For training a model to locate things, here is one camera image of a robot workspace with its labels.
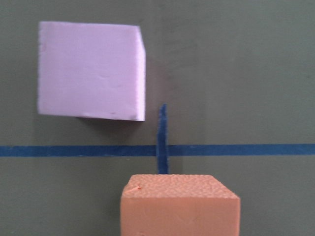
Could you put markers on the pink foam cube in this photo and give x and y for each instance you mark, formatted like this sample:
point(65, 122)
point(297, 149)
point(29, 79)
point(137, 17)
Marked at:
point(91, 71)

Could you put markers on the orange foam cube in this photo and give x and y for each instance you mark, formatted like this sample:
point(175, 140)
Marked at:
point(178, 205)

